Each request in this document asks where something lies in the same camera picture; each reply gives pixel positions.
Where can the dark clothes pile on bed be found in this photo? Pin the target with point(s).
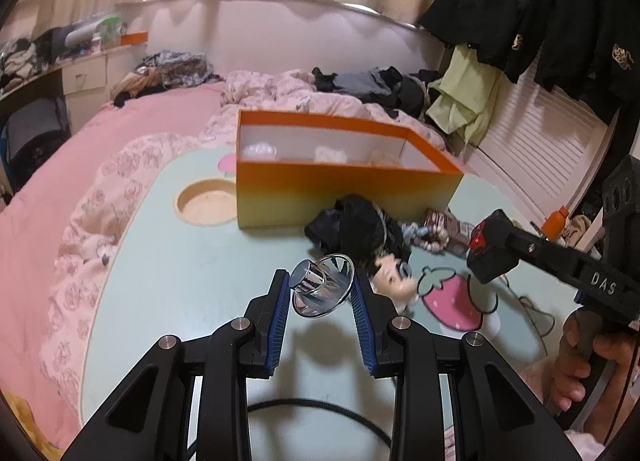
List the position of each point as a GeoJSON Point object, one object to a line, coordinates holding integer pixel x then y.
{"type": "Point", "coordinates": [412, 93]}

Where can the pink bed sheet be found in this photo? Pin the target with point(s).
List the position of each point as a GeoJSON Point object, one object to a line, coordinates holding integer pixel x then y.
{"type": "Point", "coordinates": [61, 231]}

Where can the white bedside drawer cabinet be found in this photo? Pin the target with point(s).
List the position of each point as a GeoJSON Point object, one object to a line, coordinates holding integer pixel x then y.
{"type": "Point", "coordinates": [88, 81]}

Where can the beaded bracelet trinket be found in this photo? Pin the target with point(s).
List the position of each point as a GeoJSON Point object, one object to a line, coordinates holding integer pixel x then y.
{"type": "Point", "coordinates": [431, 238]}

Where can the patterned clothes pile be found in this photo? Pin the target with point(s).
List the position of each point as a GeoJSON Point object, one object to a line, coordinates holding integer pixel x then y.
{"type": "Point", "coordinates": [163, 71]}

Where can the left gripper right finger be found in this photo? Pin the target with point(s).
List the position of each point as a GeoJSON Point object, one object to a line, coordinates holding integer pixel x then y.
{"type": "Point", "coordinates": [373, 314]}

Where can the black hanging jacket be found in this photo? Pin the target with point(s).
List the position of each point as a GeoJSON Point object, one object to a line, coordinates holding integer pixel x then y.
{"type": "Point", "coordinates": [588, 48]}

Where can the orange storage box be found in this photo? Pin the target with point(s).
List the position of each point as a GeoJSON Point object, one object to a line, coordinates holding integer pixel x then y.
{"type": "Point", "coordinates": [293, 189]}

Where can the black cloth bundle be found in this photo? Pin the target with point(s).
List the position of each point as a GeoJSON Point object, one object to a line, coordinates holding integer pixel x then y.
{"type": "Point", "coordinates": [358, 228]}

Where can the doll head with glasses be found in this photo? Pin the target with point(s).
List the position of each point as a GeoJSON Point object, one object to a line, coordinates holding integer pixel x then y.
{"type": "Point", "coordinates": [392, 277]}

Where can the shiny silver cup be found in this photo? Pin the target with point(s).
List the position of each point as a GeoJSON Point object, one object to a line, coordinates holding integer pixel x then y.
{"type": "Point", "coordinates": [320, 286]}

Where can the white fluffy fur piece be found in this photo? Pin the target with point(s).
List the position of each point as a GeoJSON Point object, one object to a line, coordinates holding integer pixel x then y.
{"type": "Point", "coordinates": [323, 154]}

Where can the light green hanging garment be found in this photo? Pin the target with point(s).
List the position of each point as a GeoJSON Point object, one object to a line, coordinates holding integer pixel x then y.
{"type": "Point", "coordinates": [468, 93]}

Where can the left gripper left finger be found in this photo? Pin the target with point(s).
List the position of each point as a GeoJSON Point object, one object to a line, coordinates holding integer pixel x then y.
{"type": "Point", "coordinates": [268, 314]}

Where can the small packaged item in box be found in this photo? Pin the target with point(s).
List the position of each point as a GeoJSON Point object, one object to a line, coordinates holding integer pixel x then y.
{"type": "Point", "coordinates": [460, 232]}

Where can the plush doll with clothes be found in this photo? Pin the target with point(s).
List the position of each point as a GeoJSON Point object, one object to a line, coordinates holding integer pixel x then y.
{"type": "Point", "coordinates": [488, 257]}

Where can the clear plastic wrapped bundle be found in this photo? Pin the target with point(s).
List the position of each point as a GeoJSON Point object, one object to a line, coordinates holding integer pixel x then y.
{"type": "Point", "coordinates": [261, 151]}

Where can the beige fluffy pompom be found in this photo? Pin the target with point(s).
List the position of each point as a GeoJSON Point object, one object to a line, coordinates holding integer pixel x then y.
{"type": "Point", "coordinates": [383, 158]}

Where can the person's right hand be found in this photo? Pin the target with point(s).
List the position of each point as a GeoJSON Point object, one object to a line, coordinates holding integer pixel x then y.
{"type": "Point", "coordinates": [571, 367]}

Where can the orange bottle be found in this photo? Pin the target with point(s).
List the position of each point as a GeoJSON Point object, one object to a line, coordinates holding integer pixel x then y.
{"type": "Point", "coordinates": [554, 225]}

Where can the green lidded cup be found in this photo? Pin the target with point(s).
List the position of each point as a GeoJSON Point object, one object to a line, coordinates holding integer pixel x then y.
{"type": "Point", "coordinates": [110, 32]}

